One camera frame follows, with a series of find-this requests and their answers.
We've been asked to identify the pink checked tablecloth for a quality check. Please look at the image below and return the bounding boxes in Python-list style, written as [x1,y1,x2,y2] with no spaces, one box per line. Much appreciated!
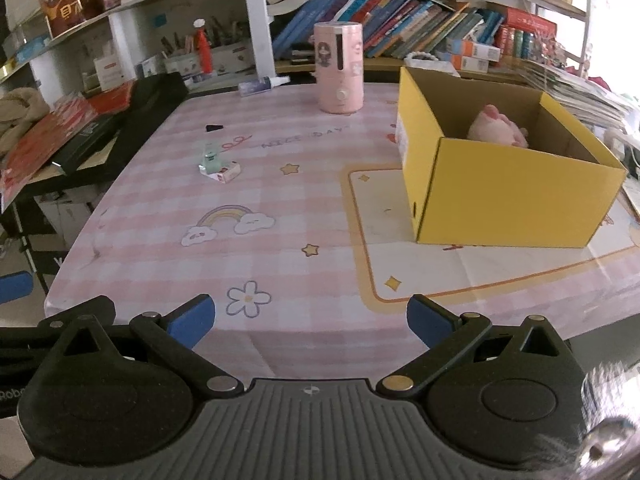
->
[44,81,640,376]

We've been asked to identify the stack of papers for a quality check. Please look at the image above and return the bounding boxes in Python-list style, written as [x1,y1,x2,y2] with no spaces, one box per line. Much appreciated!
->
[519,56,637,128]

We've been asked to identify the red and white toy bottle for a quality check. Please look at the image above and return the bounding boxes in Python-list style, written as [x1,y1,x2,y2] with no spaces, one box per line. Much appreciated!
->
[193,18,214,77]

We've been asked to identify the pink plush toy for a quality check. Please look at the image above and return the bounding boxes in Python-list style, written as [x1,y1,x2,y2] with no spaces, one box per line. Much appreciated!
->
[467,103,531,149]

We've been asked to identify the yellow cardboard box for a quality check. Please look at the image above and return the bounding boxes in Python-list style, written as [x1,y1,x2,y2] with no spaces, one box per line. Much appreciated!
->
[396,66,629,250]

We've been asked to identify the white bookshelf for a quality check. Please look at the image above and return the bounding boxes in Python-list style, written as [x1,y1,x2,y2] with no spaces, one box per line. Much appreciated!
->
[239,0,590,82]

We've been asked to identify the black flat case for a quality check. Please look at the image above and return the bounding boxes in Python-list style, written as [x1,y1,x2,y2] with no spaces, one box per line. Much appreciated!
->
[51,72,189,177]

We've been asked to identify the thick red book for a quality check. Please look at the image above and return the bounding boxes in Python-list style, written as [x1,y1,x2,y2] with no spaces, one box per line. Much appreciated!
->
[502,7,559,32]

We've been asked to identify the beige cloth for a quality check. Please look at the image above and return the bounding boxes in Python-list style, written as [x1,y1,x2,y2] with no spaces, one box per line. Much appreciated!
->
[0,87,52,157]

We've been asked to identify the red packets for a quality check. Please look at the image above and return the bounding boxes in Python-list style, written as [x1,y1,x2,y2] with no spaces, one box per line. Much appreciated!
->
[0,82,137,211]

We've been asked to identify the pink cylindrical humidifier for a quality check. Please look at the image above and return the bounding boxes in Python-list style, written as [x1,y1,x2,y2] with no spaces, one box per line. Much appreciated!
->
[313,21,365,115]

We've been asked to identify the small green bottle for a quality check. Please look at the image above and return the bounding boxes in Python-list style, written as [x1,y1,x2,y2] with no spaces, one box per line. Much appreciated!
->
[201,140,221,172]

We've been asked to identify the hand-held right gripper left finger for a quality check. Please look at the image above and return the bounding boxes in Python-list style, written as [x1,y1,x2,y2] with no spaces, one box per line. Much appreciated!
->
[49,294,245,398]

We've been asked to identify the small pink box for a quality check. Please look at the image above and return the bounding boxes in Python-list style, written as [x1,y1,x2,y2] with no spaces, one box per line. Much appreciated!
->
[199,161,242,185]

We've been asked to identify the white side shelf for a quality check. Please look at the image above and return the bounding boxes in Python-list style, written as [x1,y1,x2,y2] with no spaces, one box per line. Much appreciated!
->
[0,0,242,96]

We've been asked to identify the white box of pens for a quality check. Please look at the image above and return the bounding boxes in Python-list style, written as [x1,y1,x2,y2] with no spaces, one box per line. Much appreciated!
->
[164,30,254,79]

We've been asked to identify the white quilted handbag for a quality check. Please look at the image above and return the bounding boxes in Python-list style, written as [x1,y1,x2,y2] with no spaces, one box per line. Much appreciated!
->
[403,51,462,78]

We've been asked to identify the clear spray bottle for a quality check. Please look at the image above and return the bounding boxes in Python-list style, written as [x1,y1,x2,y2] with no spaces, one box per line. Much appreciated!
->
[238,75,291,97]

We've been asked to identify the shiny grey object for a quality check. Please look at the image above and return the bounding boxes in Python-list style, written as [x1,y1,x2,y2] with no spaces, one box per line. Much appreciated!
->
[579,359,640,480]

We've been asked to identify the row of blue books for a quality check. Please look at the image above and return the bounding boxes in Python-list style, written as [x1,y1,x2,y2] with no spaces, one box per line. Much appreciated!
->
[271,0,558,60]

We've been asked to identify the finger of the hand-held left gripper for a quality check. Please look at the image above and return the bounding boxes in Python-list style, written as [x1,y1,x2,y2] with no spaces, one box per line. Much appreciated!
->
[0,270,34,305]
[45,295,116,329]

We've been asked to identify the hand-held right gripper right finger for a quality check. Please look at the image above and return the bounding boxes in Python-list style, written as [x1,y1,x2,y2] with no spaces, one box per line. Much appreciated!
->
[375,294,572,398]

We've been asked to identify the orange and white carton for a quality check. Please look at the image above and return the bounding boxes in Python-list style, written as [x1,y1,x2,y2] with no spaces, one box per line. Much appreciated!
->
[449,54,491,74]
[445,37,503,61]

